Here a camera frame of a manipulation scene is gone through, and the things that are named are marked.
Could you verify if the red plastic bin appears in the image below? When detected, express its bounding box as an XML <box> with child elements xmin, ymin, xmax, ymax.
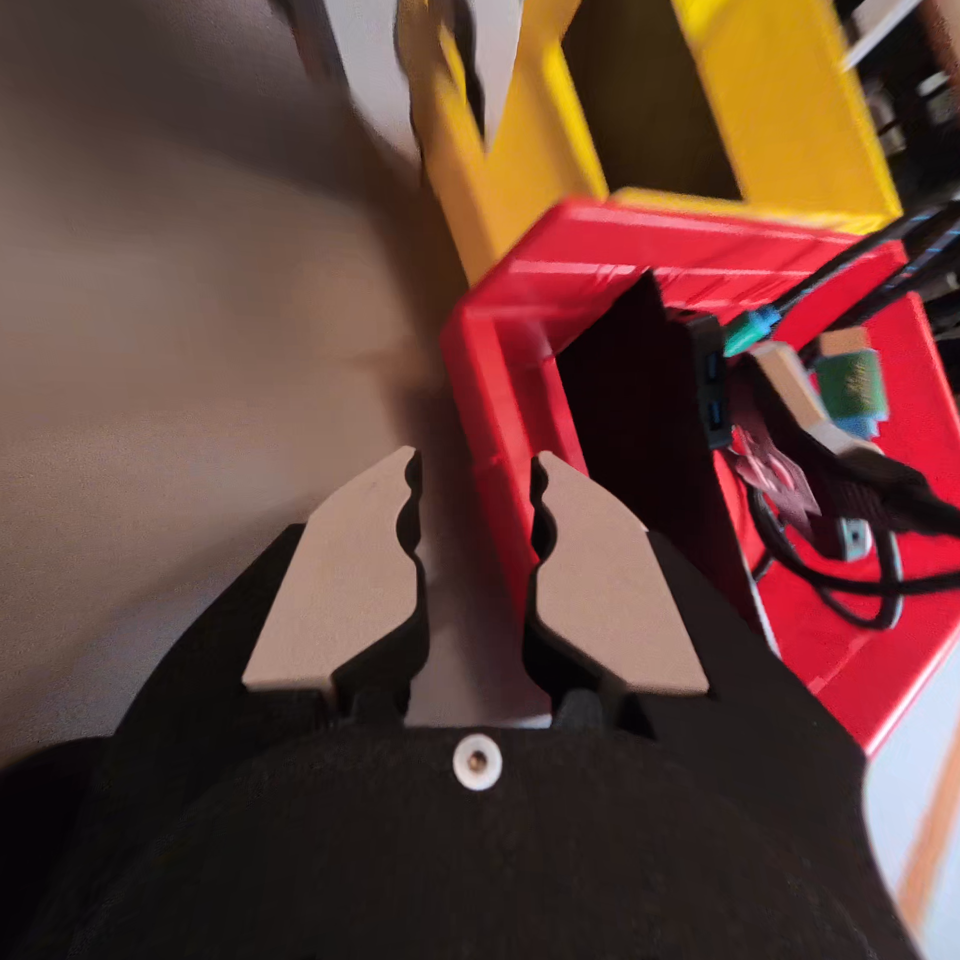
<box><xmin>439</xmin><ymin>196</ymin><xmax>960</xmax><ymax>757</ymax></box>

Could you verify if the black bin divider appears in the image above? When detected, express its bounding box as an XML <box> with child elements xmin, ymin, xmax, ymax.
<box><xmin>556</xmin><ymin>271</ymin><xmax>747</xmax><ymax>605</ymax></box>

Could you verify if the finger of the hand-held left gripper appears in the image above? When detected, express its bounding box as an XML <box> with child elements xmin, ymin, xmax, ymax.
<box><xmin>324</xmin><ymin>0</ymin><xmax>426</xmax><ymax>165</ymax></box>
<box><xmin>442</xmin><ymin>0</ymin><xmax>526</xmax><ymax>151</ymax></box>

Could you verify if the yellow plastic bin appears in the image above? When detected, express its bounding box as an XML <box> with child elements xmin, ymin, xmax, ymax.
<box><xmin>397</xmin><ymin>0</ymin><xmax>903</xmax><ymax>285</ymax></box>

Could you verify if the pink patterned tag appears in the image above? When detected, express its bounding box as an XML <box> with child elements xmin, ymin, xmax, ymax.
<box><xmin>729</xmin><ymin>426</ymin><xmax>824</xmax><ymax>520</ymax></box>

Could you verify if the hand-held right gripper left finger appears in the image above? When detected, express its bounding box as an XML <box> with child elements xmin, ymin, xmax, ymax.
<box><xmin>240</xmin><ymin>446</ymin><xmax>430</xmax><ymax>695</ymax></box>

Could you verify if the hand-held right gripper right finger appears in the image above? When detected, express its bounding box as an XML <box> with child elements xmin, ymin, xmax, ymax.
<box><xmin>523</xmin><ymin>450</ymin><xmax>711</xmax><ymax>697</ymax></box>

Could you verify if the thin black cable green plug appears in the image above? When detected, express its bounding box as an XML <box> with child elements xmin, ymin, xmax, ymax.
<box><xmin>722</xmin><ymin>202</ymin><xmax>960</xmax><ymax>360</ymax></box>

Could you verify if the black usb adapter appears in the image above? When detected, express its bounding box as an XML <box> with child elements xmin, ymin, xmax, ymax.
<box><xmin>669</xmin><ymin>309</ymin><xmax>735</xmax><ymax>453</ymax></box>

